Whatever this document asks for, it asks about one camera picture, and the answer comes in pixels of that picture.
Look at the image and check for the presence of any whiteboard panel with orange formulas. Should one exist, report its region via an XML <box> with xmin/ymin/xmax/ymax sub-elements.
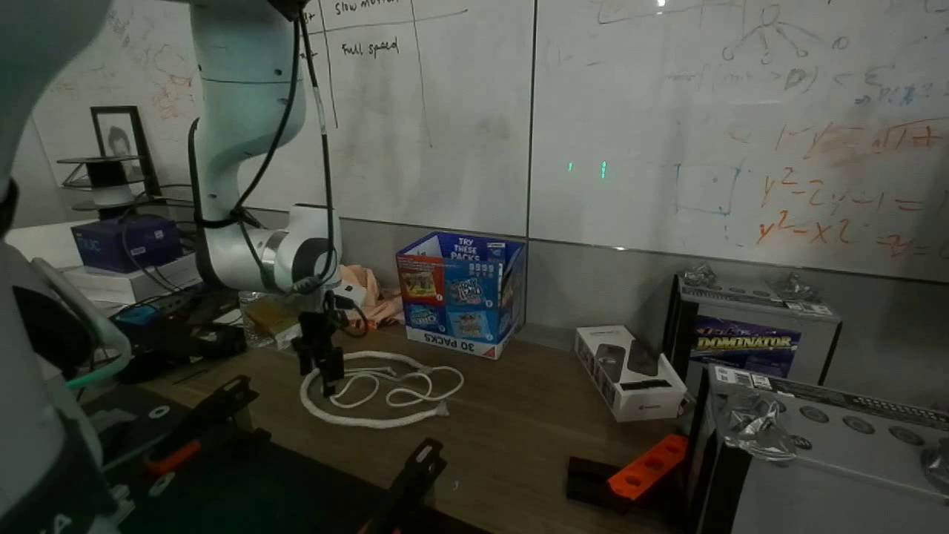
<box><xmin>531</xmin><ymin>0</ymin><xmax>949</xmax><ymax>288</ymax></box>

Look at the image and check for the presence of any thick white braided rope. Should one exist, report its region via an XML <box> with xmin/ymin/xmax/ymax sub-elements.
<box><xmin>295</xmin><ymin>348</ymin><xmax>454</xmax><ymax>432</ymax></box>

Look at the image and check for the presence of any black clamp with orange handle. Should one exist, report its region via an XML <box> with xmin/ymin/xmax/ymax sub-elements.
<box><xmin>92</xmin><ymin>372</ymin><xmax>261</xmax><ymax>498</ymax></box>

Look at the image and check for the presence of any white product box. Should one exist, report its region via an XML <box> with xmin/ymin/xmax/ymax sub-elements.
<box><xmin>571</xmin><ymin>323</ymin><xmax>691</xmax><ymax>428</ymax></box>

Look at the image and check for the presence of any orange plastic block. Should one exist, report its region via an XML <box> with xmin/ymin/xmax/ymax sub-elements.
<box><xmin>605</xmin><ymin>429</ymin><xmax>691</xmax><ymax>504</ymax></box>

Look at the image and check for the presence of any black electronics case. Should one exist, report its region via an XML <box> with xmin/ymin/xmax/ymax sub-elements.
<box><xmin>104</xmin><ymin>278</ymin><xmax>248</xmax><ymax>385</ymax></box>

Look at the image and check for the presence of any dark blue box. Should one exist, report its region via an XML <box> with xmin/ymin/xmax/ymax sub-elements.
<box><xmin>67</xmin><ymin>213</ymin><xmax>183</xmax><ymax>277</ymax></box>

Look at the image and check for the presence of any black picture frame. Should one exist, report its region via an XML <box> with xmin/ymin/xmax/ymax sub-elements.
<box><xmin>89</xmin><ymin>103</ymin><xmax>165</xmax><ymax>201</ymax></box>

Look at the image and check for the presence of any grey battery with Dominator label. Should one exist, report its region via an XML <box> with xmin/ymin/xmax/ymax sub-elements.
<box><xmin>658</xmin><ymin>263</ymin><xmax>845</xmax><ymax>401</ymax></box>

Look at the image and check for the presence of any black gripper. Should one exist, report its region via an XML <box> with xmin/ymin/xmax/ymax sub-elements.
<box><xmin>289</xmin><ymin>306</ymin><xmax>349</xmax><ymax>397</ymax></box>

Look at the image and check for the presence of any white flat box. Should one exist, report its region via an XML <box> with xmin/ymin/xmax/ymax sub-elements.
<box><xmin>31</xmin><ymin>250</ymin><xmax>203</xmax><ymax>314</ymax></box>

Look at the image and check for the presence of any grey battery with foil terminals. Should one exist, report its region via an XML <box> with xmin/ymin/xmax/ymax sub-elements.
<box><xmin>679</xmin><ymin>363</ymin><xmax>949</xmax><ymax>534</ymax></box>

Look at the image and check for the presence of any pink cloth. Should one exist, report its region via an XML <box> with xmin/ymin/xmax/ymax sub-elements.
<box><xmin>331</xmin><ymin>260</ymin><xmax>409</xmax><ymax>337</ymax></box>

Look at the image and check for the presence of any black desk stand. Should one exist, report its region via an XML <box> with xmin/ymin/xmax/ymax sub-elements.
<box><xmin>52</xmin><ymin>151</ymin><xmax>141</xmax><ymax>222</ymax></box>

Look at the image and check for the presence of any thin white rope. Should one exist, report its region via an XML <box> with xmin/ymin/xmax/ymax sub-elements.
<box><xmin>328</xmin><ymin>363</ymin><xmax>469</xmax><ymax>415</ymax></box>

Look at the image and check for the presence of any blue snack cardboard box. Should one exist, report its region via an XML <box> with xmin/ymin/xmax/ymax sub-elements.
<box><xmin>393</xmin><ymin>229</ymin><xmax>531</xmax><ymax>363</ymax></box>

